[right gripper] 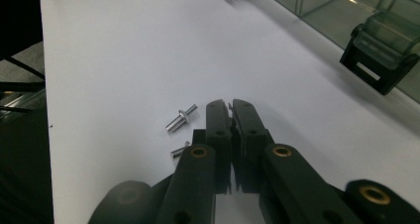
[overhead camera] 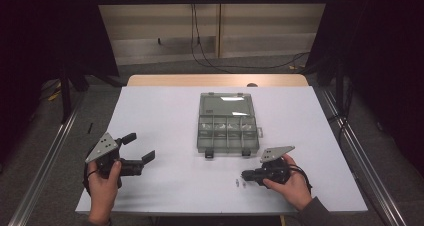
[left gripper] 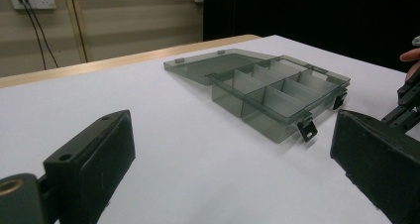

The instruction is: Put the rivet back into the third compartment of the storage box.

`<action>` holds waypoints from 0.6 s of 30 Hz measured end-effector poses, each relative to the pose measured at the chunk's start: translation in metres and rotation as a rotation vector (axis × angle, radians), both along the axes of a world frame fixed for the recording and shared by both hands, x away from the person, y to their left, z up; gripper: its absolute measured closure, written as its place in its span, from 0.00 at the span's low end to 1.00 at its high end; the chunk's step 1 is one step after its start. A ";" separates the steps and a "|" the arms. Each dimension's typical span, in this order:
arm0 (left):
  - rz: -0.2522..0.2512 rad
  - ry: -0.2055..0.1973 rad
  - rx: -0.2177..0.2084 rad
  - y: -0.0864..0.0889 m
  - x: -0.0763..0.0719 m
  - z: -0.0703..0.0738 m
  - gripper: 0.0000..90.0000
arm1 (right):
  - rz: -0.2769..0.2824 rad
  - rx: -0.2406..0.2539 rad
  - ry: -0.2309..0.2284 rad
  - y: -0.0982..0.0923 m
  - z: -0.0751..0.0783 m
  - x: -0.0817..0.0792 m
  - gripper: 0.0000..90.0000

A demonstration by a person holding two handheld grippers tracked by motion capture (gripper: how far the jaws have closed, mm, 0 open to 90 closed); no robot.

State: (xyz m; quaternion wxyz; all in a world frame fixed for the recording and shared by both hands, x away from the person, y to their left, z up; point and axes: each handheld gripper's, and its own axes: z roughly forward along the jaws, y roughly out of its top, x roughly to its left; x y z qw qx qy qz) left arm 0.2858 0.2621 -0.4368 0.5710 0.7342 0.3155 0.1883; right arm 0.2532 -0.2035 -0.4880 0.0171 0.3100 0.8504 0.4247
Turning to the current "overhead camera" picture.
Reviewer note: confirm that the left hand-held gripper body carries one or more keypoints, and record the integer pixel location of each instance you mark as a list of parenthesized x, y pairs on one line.
[(110, 159)]

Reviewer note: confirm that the small black stick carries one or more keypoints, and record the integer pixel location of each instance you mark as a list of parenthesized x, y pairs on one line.
[(90, 128)]

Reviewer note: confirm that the white table cover sheet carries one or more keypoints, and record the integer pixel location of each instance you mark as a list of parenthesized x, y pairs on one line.
[(173, 119)]

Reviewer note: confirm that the black horizontal frame bar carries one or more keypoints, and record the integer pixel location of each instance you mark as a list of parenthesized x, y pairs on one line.
[(213, 0)]

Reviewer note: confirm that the aluminium frame rail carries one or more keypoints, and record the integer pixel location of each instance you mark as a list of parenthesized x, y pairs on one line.
[(43, 166), (373, 186)]

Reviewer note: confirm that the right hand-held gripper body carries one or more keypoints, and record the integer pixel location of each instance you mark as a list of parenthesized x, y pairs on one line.
[(275, 172)]

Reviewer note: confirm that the small silver screw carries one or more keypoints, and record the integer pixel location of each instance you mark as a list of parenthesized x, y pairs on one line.
[(237, 182), (244, 184)]

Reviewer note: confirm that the black stand post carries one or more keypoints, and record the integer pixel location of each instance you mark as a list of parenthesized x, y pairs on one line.
[(66, 96), (340, 89)]

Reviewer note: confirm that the black curtain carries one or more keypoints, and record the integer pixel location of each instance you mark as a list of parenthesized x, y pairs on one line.
[(40, 36), (383, 52)]

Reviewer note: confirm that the person's right hand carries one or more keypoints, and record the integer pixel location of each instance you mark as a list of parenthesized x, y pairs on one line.
[(295, 189)]

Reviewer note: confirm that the yellow floor tape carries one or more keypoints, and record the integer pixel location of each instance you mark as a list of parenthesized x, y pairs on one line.
[(55, 94), (295, 67)]

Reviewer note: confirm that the person's left hand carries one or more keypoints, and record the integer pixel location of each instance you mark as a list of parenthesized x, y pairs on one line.
[(103, 192)]

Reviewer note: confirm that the smoky clear plastic compartment box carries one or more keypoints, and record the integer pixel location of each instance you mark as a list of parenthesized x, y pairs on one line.
[(227, 142)]

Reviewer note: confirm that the heap of small pale parts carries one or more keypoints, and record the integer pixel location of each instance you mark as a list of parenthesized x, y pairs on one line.
[(206, 126), (248, 126), (220, 127)]

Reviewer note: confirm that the gold vertical metal strip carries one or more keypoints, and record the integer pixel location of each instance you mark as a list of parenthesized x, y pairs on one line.
[(219, 29)]

